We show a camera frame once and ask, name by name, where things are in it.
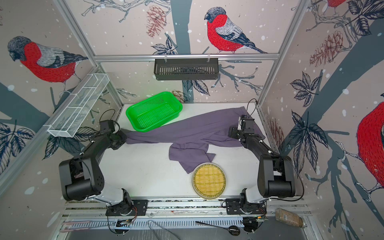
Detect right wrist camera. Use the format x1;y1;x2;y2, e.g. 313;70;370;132
238;115;254;131

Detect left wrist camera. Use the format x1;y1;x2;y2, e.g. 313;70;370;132
100;120;115;135

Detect black spoon tool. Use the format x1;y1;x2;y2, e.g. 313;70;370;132
195;221;241;237

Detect white wire mesh shelf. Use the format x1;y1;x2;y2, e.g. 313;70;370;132
48;73;110;138

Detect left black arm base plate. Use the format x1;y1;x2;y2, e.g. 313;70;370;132
106;199;149;217

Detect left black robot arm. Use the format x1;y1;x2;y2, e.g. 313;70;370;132
59;120;134;214

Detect green plastic basket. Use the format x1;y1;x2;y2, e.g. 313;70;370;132
126;92;183;132

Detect purple trousers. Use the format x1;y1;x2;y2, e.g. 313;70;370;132
122;107;250;174

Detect round yellow woven tray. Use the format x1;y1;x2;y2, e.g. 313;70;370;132
192;163;227;200

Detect horizontal aluminium frame bar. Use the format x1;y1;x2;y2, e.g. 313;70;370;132
94;53;280;63

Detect brown bottle lying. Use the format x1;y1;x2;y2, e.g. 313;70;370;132
275;208;306;229

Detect aluminium mounting rail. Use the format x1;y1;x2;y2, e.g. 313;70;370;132
59;198;311;234

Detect black hanging wall basket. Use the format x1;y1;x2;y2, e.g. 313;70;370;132
154;58;219;81

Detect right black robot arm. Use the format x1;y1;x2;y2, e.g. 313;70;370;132
229;115;296;210

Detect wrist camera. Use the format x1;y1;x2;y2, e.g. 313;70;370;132
238;115;254;131
100;120;115;135

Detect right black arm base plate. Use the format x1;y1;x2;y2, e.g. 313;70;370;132
224;199;267;215

